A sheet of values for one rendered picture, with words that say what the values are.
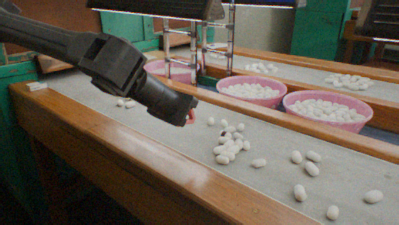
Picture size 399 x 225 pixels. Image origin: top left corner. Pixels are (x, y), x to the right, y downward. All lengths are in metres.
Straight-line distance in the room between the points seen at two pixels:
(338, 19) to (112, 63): 3.15
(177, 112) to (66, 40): 0.23
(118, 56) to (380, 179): 0.60
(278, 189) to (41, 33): 0.54
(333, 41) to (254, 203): 3.05
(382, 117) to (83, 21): 1.26
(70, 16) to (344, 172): 1.21
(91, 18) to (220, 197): 1.13
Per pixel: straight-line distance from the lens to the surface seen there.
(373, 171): 0.78
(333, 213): 0.60
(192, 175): 0.62
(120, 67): 0.46
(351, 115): 1.07
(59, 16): 1.42
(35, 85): 1.23
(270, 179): 0.67
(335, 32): 3.49
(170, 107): 0.55
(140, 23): 1.64
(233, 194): 0.58
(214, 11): 0.81
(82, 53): 0.50
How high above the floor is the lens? 1.13
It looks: 24 degrees down
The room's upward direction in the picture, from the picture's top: straight up
